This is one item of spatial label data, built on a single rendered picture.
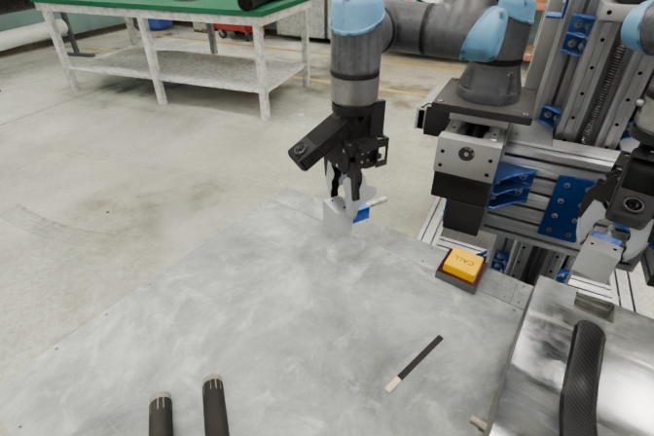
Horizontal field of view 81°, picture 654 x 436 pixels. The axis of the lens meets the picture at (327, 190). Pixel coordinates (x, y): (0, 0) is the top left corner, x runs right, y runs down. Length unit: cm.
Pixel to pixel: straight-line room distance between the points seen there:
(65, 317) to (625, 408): 192
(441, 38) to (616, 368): 51
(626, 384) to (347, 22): 60
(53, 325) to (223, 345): 142
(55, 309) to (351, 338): 163
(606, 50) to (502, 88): 23
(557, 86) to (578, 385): 78
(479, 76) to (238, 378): 80
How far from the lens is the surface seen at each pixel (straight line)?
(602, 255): 74
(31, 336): 208
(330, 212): 71
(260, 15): 321
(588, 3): 117
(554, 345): 67
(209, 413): 61
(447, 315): 76
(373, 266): 81
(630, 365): 70
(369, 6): 56
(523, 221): 115
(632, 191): 64
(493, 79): 99
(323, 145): 61
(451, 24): 62
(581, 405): 64
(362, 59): 57
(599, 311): 78
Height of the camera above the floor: 137
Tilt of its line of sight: 34 degrees down
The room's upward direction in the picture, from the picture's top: straight up
